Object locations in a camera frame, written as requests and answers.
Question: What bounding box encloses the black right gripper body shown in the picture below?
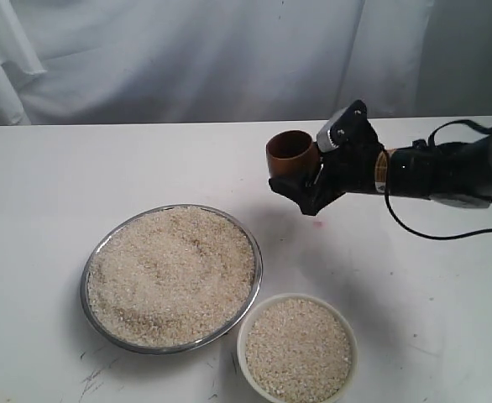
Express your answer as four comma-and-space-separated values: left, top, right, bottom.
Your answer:
302, 125, 384, 216

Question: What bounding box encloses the brown wooden cup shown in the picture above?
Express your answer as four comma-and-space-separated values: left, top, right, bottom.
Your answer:
265, 130, 320, 178

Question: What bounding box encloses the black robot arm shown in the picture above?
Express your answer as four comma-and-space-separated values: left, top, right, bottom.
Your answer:
266, 120, 492, 216

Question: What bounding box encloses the white bowl of rice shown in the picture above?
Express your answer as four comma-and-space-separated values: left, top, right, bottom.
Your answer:
237, 293, 358, 402

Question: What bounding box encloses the steel bowl of rice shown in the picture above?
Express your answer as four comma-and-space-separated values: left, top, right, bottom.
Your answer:
80, 204, 263, 355

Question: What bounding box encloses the white backdrop curtain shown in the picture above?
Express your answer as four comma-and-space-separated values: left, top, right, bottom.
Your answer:
0, 1, 492, 125

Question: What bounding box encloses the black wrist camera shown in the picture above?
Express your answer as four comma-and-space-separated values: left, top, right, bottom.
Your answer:
316, 100, 367, 154

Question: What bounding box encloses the black cable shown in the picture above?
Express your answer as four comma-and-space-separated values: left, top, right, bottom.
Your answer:
382, 119, 492, 241

